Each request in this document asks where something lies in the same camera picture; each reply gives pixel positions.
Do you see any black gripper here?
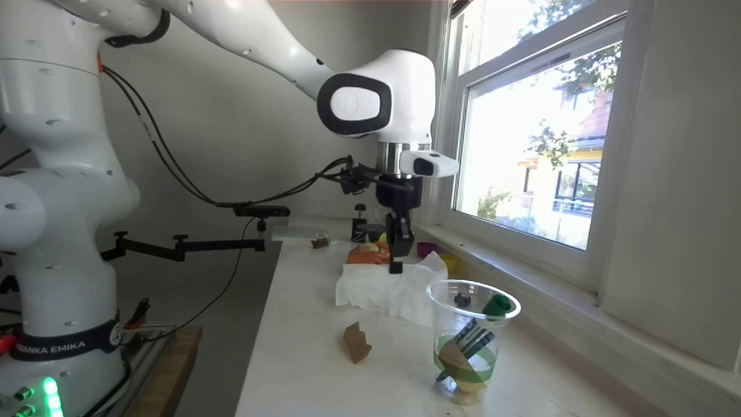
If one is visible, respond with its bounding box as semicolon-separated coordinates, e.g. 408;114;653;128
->
372;171;426;278

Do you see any white paper towel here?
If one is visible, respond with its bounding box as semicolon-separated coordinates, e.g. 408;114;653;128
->
330;247;451;327

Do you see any black goblet stand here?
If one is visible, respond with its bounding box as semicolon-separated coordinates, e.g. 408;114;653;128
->
349;201;371;244

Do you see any small brown wooden piece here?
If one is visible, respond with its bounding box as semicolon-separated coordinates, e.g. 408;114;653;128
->
341;320;374;365

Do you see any green marker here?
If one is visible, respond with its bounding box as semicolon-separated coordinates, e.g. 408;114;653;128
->
461;292;516;365

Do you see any dark blue marker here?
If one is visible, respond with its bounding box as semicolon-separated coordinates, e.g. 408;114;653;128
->
438;317;497;385

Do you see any wooden base board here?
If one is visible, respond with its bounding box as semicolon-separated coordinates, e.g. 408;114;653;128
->
122;322;206;417

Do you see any red black connector clamp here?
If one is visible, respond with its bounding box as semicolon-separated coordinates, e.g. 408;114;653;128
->
125;297;152;332

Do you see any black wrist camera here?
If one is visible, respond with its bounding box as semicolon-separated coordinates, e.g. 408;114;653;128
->
336;159;379;197

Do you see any white window frame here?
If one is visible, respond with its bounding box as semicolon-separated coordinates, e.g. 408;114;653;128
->
436;0;646;295

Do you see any black stereo camera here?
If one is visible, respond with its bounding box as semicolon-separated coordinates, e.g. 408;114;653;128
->
232;201;291;220

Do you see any thin black camera cable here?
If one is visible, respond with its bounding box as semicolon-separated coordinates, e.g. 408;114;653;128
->
146;218;262;344

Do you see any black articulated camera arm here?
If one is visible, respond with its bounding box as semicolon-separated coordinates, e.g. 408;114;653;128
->
101;230;270;264

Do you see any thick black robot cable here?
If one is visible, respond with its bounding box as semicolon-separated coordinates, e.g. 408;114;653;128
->
96;63;359;213

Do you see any grey aluminium base rail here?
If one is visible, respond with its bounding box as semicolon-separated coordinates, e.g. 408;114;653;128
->
106;339;168;417

